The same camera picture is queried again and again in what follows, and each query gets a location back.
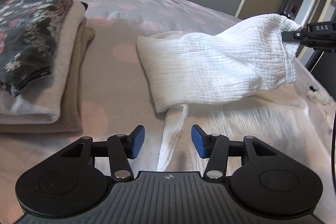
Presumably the folded beige knit sweater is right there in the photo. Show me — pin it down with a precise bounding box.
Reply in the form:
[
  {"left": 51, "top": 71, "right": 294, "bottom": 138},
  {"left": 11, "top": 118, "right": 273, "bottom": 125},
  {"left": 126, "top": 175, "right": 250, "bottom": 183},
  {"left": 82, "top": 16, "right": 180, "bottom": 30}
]
[{"left": 1, "top": 18, "right": 96, "bottom": 134}]

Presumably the folded white sweater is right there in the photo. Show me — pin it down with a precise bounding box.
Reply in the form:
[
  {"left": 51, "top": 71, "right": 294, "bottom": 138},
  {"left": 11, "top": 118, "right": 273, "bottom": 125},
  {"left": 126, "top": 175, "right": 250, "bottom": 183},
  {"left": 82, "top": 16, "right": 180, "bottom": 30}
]
[{"left": 1, "top": 1, "right": 85, "bottom": 125}]

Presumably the pile of white clothes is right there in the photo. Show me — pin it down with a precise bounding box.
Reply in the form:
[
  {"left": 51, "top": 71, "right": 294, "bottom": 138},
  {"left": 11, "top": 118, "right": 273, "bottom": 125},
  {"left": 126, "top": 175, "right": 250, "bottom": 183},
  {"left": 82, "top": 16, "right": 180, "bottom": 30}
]
[{"left": 307, "top": 86, "right": 335, "bottom": 128}]

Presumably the pink dotted grey bedsheet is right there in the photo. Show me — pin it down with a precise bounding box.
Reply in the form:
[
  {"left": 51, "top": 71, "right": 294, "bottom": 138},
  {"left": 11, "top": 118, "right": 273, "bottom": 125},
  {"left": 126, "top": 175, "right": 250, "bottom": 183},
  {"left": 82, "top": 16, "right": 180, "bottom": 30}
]
[{"left": 0, "top": 0, "right": 336, "bottom": 224}]

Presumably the white crinkle muslin garment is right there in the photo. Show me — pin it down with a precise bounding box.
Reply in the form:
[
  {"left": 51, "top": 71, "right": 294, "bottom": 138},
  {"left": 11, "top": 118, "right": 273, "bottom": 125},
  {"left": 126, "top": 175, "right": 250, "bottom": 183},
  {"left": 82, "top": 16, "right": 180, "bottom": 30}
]
[{"left": 136, "top": 13, "right": 332, "bottom": 173}]

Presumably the dark floral folded garment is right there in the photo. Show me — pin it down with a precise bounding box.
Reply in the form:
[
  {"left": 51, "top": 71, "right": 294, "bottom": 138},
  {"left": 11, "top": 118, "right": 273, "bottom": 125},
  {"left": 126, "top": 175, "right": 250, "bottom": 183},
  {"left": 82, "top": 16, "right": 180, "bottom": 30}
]
[{"left": 1, "top": 0, "right": 74, "bottom": 97}]

